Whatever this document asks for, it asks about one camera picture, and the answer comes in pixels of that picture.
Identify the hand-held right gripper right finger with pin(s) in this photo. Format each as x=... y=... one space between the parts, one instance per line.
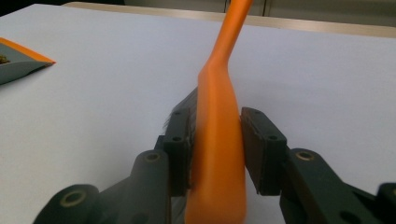
x=264 y=155

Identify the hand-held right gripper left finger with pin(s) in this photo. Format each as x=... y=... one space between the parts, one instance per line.
x=177 y=155

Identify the orange brush with black bristles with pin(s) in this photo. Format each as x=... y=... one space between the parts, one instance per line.
x=218 y=140

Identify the grey dustpan with orange edge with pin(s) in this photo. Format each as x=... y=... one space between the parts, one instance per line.
x=18 y=67

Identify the small green beans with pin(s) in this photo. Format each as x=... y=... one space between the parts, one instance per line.
x=3 y=59

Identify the black curtain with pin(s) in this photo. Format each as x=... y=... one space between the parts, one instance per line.
x=18 y=4

